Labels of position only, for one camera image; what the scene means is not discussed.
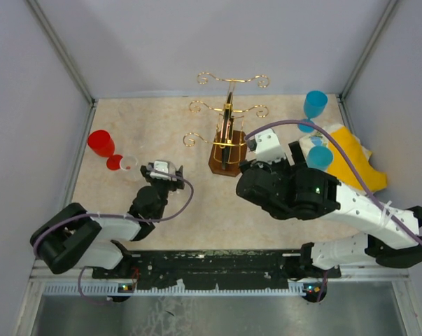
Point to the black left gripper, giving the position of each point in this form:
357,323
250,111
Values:
180,183

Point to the blue wine glass front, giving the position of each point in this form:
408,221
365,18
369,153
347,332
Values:
320,157

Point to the yellow patterned cloth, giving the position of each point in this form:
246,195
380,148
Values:
357,154

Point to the gold wire glass rack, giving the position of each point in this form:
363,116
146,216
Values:
228,148

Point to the clear wine glass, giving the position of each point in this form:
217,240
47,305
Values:
129,167

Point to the blue wine glass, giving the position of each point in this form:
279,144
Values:
320,157
314,104

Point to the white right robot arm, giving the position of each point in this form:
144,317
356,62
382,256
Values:
387,235

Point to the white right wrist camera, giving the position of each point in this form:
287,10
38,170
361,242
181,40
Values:
267,147

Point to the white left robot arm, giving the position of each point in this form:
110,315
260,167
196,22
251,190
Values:
75,237

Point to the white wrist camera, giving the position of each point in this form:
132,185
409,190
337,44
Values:
267,147
163,170

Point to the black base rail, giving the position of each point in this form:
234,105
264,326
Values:
273,272

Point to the red plastic wine glass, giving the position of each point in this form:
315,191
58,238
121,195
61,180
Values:
102,144

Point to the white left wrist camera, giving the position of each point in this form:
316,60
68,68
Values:
163,170

